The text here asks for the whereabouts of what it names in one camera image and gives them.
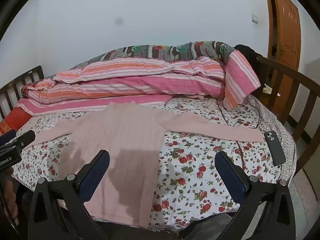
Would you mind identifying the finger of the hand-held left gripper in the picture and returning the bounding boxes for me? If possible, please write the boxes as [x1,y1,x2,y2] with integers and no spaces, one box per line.
[0,130,17,143]
[5,130,36,151]

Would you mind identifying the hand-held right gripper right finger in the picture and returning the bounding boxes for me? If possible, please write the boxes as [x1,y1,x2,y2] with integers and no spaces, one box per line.
[214,151,296,240]

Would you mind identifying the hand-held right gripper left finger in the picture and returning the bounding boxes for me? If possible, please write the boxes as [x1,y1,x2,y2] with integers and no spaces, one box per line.
[29,149,110,240]

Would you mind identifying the pink knit sweater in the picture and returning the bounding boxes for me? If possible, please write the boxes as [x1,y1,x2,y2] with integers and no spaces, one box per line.
[31,102,265,227]

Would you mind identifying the person's left hand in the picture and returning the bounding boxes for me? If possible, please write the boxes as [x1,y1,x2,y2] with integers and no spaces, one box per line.
[4,167,19,219]

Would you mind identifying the red orange pillow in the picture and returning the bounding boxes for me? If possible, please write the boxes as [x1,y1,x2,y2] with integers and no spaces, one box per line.
[0,106,33,135]

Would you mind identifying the floral bed sheet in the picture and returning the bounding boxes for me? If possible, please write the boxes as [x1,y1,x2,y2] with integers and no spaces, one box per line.
[11,94,297,232]

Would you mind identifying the dark smartphone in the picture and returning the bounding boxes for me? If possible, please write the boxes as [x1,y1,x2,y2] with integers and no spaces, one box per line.
[264,131,286,166]

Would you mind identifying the pink orange striped quilt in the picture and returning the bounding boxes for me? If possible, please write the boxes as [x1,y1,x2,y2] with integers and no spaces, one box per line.
[17,51,262,117]

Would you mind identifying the black garment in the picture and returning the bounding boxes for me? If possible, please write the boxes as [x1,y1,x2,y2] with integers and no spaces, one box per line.
[234,44,263,80]

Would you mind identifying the floral patchwork quilt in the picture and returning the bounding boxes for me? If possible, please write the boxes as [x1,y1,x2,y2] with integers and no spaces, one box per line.
[66,41,237,70]

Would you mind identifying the orange wooden door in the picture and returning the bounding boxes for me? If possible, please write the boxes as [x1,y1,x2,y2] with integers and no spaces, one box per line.
[262,0,302,98]

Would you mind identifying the thin dark charging cable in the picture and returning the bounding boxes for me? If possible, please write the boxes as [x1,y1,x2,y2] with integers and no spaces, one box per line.
[246,96,267,133]

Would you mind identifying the wooden bed frame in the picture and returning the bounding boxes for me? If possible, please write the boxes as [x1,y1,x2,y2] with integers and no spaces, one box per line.
[255,55,320,178]

